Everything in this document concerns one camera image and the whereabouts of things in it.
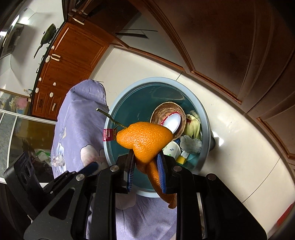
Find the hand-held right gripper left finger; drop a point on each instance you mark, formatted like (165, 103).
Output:
(131, 170)

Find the small clear plastic wrapper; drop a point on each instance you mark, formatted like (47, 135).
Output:
(57, 160)

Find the large dark wooden cabinet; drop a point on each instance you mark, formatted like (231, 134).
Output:
(230, 41)

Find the small wooden cabinet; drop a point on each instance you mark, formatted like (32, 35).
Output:
(76, 53)

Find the white leaf-print paper cup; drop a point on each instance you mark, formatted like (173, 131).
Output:
(172, 148)

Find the white plastic spoon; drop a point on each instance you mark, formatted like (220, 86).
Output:
(172, 122)

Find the thin green twig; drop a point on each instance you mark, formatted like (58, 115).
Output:
(108, 116)

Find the steel range hood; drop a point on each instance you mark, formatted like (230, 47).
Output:
(10, 41)

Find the crumpled white tissue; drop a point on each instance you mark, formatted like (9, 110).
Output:
(191, 144)

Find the blue round waste bin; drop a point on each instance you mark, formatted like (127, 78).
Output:
(138, 101)

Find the brown round bowl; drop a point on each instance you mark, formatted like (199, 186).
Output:
(161, 113)

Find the purple floral cloth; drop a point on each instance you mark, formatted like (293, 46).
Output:
(78, 120)

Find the yellow sponge green scouring side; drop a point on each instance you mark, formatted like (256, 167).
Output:
(181, 159)

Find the green and white plastic bag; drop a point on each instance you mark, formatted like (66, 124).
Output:
(42, 157)

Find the black glass built-in oven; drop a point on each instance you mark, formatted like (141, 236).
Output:
(108, 16)

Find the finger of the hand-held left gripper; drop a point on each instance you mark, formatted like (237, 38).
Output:
(91, 167)

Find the black frying pan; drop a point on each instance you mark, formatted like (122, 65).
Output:
(48, 33)

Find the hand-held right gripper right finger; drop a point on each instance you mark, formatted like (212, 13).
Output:
(161, 175)

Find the orange peel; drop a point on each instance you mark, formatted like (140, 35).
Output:
(143, 140)

